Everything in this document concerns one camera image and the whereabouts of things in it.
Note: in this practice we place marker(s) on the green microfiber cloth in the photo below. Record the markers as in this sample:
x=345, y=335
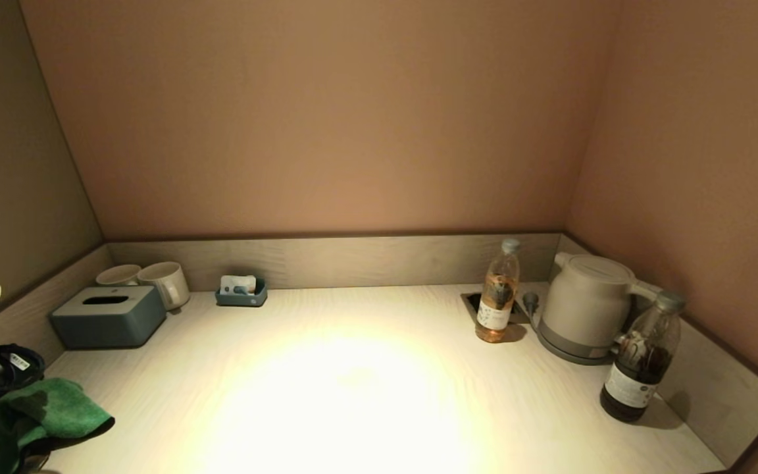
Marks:
x=56, y=408

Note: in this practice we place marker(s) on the grey-blue tissue box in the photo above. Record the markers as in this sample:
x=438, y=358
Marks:
x=106, y=322

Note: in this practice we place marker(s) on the cream ceramic mug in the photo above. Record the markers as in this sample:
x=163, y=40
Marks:
x=118, y=274
x=167, y=280

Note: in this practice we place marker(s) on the small grey-blue tray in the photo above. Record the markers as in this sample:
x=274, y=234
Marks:
x=241, y=300

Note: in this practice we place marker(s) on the white sachets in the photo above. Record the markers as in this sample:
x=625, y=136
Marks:
x=237, y=284

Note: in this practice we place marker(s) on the recessed power socket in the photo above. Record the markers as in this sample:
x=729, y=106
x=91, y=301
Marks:
x=471, y=303

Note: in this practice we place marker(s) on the light amber tea bottle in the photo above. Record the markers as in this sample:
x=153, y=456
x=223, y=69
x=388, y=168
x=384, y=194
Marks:
x=496, y=308

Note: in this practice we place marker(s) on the grey power plug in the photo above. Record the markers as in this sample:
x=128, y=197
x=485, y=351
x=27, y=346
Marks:
x=530, y=302

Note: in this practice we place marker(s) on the grey kettle base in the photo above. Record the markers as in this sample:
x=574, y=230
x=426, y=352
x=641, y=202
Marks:
x=566, y=351

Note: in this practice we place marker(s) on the cream electric kettle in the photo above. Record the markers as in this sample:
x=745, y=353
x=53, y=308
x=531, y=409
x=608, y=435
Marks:
x=583, y=303

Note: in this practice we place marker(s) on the dark tea bottle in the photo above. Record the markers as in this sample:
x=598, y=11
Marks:
x=640, y=375

